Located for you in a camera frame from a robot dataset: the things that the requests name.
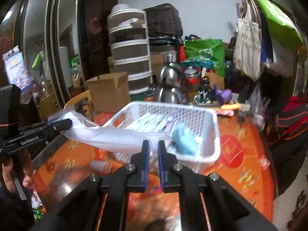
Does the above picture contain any green shopping bag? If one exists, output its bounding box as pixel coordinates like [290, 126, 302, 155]
[185, 39, 225, 78]

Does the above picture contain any person's left hand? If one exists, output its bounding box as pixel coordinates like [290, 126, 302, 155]
[2, 151, 33, 194]

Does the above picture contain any stainless steel gourd kettle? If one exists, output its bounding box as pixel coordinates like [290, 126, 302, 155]
[154, 54, 187, 104]

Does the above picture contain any light blue mask pack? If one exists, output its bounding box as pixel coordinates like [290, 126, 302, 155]
[168, 124, 203, 157]

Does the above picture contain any red black striped jacket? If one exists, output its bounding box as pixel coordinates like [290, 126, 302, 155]
[267, 95, 307, 164]

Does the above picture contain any lime green hanging bag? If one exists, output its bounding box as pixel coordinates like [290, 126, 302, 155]
[256, 0, 304, 51]

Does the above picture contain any open cardboard box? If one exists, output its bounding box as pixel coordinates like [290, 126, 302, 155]
[86, 72, 131, 113]

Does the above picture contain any dark glass door cabinet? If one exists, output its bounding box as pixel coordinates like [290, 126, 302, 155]
[1, 0, 118, 124]

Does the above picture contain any black garbage bag bundle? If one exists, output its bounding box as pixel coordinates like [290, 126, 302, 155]
[144, 3, 183, 38]

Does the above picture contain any yellow wooden chair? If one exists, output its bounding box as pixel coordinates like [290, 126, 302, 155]
[64, 90, 95, 120]

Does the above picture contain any stacked mesh food cover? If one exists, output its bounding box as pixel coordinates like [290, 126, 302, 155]
[108, 4, 152, 100]

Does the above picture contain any beige canvas tote bag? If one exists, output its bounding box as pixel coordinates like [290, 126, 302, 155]
[233, 0, 261, 81]

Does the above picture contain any clear plastic bag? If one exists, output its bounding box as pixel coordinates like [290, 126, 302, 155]
[48, 106, 172, 154]

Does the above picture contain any white perforated plastic basket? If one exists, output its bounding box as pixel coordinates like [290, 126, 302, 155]
[105, 101, 221, 174]

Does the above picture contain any white printed plastic package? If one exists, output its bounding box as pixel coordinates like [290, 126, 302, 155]
[125, 113, 172, 132]

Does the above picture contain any red floral tablecloth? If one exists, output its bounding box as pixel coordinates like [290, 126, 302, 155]
[32, 116, 274, 230]

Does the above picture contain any pink towel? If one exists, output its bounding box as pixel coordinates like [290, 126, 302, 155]
[89, 160, 112, 174]

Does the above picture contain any purple tissue pack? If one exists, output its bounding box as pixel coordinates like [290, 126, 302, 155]
[164, 120, 177, 133]

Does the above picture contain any purple plastic cup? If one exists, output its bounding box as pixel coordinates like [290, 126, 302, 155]
[213, 84, 232, 106]

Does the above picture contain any white blue hanging bag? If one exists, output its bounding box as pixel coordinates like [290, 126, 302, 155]
[260, 14, 293, 78]

